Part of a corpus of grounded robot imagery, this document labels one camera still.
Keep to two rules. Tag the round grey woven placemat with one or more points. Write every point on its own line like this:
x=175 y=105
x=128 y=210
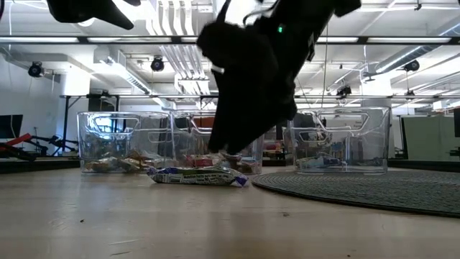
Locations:
x=359 y=190

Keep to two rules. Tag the dark blue Chewy granola bar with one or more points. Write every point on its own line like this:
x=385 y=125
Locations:
x=320 y=161
x=197 y=176

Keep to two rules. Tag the black background screen edge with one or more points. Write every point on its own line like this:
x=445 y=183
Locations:
x=457 y=122

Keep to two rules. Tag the black vertical frame post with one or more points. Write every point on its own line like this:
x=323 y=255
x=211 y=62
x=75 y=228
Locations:
x=66 y=126

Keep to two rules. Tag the clear plastic bin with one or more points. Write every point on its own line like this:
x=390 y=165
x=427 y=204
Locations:
x=359 y=151
x=108 y=136
x=194 y=144

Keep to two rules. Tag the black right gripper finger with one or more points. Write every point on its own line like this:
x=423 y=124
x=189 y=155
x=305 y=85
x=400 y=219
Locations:
x=248 y=111

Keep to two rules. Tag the black background robot arm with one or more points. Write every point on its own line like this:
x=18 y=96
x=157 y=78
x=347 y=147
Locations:
x=54 y=141

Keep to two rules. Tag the grey-green partition wall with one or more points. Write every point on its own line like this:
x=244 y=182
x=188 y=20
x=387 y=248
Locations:
x=427 y=140

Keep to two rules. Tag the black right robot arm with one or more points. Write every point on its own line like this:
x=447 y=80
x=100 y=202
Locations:
x=346 y=7

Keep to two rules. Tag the black horizontal frame rail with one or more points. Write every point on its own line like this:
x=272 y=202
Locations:
x=143 y=96

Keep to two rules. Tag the orange background box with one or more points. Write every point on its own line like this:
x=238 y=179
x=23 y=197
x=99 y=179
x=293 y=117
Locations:
x=205 y=122

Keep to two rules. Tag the black overhead light beam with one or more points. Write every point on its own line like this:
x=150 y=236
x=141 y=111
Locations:
x=82 y=40

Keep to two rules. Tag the black background monitor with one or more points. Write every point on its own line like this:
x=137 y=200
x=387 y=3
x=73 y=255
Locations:
x=10 y=126

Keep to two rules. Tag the black background panel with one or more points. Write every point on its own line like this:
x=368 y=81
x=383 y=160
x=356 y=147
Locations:
x=102 y=104

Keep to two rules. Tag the black hanging ceiling camera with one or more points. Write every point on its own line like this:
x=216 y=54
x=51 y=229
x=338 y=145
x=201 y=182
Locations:
x=36 y=70
x=412 y=65
x=344 y=91
x=157 y=64

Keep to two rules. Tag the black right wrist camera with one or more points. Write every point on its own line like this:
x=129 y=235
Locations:
x=233 y=46

